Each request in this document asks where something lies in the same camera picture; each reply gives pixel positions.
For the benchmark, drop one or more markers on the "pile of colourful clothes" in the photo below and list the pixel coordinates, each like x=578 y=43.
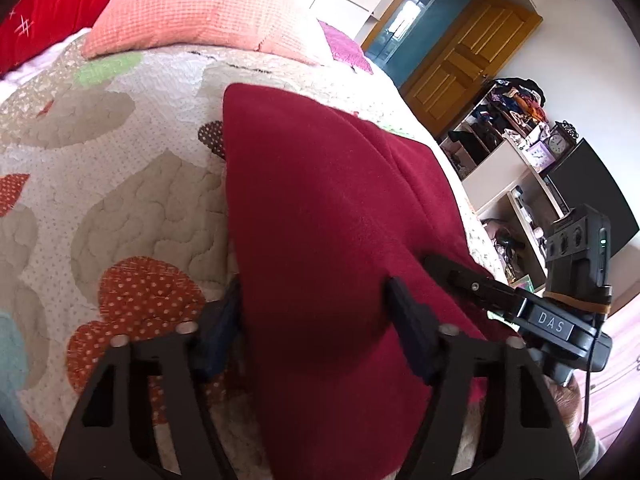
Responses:
x=515 y=97

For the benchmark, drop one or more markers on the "person's right forearm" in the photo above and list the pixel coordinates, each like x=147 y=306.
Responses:
x=590 y=452

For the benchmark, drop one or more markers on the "person's right hand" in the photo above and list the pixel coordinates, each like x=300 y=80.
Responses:
x=565 y=405

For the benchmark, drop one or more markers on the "blue glass doorway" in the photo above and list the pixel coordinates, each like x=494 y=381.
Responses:
x=430 y=15

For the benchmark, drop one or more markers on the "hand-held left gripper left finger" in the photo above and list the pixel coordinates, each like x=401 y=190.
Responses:
x=225 y=335

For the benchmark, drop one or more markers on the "black flat screen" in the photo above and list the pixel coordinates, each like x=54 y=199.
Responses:
x=595 y=185

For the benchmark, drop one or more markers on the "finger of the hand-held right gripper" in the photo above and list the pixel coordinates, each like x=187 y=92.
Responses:
x=475 y=287

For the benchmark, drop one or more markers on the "white shelf unit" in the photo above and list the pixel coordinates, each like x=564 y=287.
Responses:
x=500 y=180

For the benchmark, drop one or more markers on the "white bed sheet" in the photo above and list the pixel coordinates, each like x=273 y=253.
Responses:
x=20 y=80

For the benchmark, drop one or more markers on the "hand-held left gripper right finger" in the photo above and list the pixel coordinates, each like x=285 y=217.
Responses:
x=410 y=330

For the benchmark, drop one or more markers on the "ornate table clock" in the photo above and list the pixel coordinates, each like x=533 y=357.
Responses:
x=560 y=142

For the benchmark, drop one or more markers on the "dark red garment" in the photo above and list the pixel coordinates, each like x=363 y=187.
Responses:
x=325 y=210

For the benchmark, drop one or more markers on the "pink ribbed pillow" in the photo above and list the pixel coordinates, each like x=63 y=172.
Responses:
x=200 y=5

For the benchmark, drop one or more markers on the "patchwork quilted bedspread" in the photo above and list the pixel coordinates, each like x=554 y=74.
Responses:
x=125 y=185

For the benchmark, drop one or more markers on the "wooden panel door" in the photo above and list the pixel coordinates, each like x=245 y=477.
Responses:
x=460 y=65

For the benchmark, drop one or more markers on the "red floral quilt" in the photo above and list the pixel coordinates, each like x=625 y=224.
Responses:
x=50 y=5

